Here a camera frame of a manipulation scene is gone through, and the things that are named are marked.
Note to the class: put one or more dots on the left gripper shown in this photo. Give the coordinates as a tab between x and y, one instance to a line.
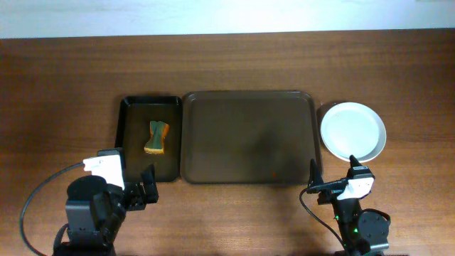
136	195

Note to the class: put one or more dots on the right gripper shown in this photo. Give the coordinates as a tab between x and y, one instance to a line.
332	190

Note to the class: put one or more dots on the white plate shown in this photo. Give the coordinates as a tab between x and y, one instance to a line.
353	129

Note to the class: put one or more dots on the orange green sponge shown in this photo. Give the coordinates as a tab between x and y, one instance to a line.
158	132

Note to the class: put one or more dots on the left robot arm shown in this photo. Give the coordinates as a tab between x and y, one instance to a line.
97	204

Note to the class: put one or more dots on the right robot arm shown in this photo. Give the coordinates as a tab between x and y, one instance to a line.
362	231

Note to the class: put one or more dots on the small black water tray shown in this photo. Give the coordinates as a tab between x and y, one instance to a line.
133	132

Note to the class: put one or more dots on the large brown serving tray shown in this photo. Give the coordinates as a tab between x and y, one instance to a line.
250	137

